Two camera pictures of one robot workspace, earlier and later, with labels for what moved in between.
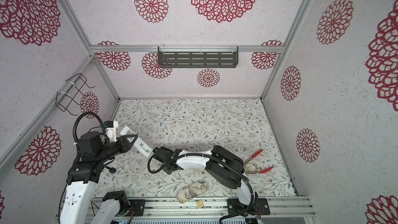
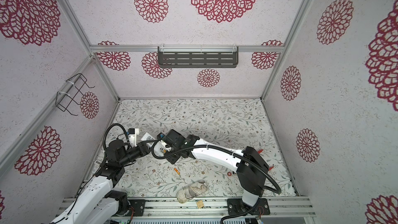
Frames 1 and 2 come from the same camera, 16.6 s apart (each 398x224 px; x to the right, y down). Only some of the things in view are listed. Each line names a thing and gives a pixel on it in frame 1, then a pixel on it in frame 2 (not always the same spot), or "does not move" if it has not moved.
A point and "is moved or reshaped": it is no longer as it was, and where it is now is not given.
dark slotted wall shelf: [198, 56] does not move
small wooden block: [200, 204] does not move
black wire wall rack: [69, 91] does not move
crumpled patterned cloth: [190, 191] does not move
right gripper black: [166, 169] -> [172, 159]
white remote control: [138, 144] is moved or reshaped
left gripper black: [125, 145] -> [143, 148]
